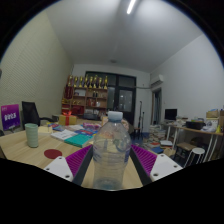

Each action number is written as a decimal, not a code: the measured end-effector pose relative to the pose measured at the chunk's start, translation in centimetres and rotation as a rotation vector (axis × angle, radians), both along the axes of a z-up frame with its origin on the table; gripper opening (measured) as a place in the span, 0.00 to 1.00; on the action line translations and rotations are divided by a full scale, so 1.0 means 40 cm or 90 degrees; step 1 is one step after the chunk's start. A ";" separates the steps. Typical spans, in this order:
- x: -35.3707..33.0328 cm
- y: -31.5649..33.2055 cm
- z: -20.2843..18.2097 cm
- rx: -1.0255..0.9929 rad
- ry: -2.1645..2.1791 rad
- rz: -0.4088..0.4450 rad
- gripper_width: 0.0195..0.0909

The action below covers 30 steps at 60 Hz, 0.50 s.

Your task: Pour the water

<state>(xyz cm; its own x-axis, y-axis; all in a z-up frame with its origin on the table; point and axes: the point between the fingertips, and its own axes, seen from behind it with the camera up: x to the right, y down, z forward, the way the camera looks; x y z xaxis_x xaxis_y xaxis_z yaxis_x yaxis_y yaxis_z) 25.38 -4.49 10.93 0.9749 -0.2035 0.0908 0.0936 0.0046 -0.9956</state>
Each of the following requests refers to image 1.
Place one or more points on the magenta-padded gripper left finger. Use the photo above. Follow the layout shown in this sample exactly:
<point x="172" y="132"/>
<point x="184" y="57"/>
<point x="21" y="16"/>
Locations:
<point x="63" y="168"/>

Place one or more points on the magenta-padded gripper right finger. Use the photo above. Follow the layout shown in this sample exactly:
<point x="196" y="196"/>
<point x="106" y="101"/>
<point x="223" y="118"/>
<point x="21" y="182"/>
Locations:
<point x="160" y="166"/>

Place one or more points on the clear plastic water bottle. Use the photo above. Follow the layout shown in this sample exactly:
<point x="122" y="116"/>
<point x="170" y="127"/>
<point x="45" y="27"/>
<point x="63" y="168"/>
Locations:
<point x="111" y="153"/>

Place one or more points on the flat round red coaster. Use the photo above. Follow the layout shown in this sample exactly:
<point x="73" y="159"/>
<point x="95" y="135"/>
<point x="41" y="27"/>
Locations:
<point x="53" y="153"/>

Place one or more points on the floor piles of books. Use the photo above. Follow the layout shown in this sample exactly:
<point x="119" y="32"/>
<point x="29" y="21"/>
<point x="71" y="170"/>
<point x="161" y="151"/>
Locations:
<point x="156" y="136"/>

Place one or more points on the brown wooden stool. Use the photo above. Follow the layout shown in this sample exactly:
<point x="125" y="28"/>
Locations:
<point x="184" y="146"/>

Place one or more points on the teal book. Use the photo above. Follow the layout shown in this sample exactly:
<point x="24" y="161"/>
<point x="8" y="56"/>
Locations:
<point x="78" y="140"/>

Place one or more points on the white book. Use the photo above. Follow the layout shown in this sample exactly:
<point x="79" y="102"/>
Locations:
<point x="63" y="134"/>

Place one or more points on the white round stool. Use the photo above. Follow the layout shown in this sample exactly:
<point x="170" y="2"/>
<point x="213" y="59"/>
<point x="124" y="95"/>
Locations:
<point x="198" y="151"/>

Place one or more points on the pale yellow paper pad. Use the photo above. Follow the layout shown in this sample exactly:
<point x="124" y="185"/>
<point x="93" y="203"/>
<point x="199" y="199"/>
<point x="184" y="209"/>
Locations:
<point x="45" y="129"/>

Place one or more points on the pale green ribbed cup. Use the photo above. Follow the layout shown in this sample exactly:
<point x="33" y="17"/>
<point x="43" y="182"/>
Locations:
<point x="32" y="136"/>

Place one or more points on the yellow gift box red ribbon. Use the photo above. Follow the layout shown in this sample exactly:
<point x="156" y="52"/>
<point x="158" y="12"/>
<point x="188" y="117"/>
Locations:
<point x="67" y="120"/>

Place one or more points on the pink patterned packet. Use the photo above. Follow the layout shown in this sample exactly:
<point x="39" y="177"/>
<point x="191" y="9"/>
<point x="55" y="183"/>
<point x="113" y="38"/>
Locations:
<point x="91" y="126"/>

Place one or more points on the black computer monitor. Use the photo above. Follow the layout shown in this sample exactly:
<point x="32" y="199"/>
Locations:
<point x="171" y="114"/>

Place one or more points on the black tripod stand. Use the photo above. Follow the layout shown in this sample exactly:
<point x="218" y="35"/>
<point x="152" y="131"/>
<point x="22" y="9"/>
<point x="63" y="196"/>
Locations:
<point x="140" y="116"/>

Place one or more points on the cluttered wooden side desk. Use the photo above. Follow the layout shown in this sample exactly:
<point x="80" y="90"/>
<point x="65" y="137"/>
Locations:
<point x="200" y="130"/>

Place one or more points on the black mesh office chair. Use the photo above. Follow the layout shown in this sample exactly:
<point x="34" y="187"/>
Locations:
<point x="30" y="113"/>

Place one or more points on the wooden shelf unit with trophies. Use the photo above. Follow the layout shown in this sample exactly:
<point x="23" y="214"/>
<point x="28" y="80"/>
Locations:
<point x="85" y="98"/>

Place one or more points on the purple sign board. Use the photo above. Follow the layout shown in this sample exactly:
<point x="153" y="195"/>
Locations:
<point x="10" y="117"/>

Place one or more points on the dark glass double door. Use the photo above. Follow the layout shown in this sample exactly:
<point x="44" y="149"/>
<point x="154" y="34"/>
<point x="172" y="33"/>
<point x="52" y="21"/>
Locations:
<point x="125" y="96"/>

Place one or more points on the white wall air conditioner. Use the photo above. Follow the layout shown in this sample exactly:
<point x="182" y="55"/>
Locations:
<point x="157" y="80"/>

